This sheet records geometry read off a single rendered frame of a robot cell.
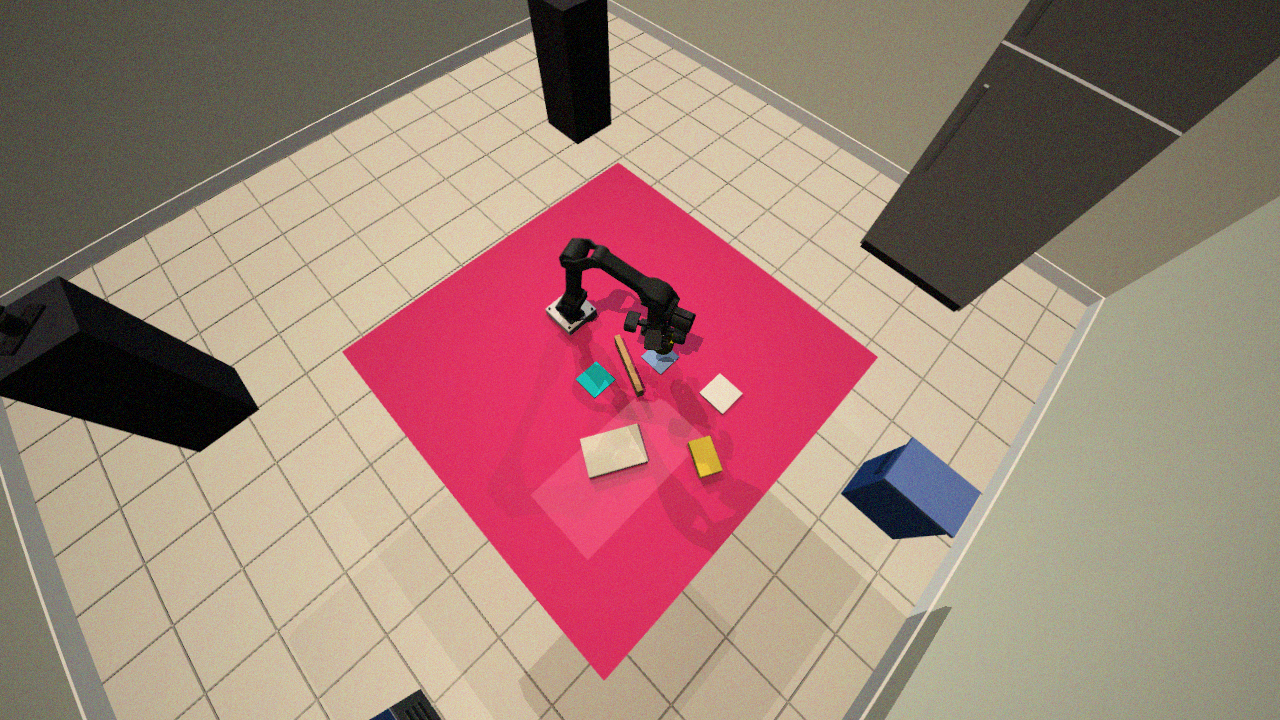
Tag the yellow rectangular block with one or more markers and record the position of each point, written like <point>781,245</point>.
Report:
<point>704,456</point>

